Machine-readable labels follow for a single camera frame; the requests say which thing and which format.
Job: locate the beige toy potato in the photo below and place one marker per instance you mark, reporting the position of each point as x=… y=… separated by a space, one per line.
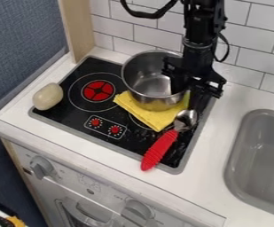
x=47 y=96

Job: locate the silver pot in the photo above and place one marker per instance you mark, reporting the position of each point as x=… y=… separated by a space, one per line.
x=152 y=79

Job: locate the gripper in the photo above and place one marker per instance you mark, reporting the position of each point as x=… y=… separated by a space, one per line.
x=194 y=71

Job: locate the toy stove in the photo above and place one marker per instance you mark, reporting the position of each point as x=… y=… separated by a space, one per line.
x=115 y=118

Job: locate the toy sink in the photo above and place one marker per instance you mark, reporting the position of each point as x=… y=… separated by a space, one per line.
x=259 y=162

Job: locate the yellow cloth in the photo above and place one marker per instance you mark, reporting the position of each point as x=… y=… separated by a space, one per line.
x=152 y=113

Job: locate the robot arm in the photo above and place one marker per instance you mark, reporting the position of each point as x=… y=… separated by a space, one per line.
x=201 y=26

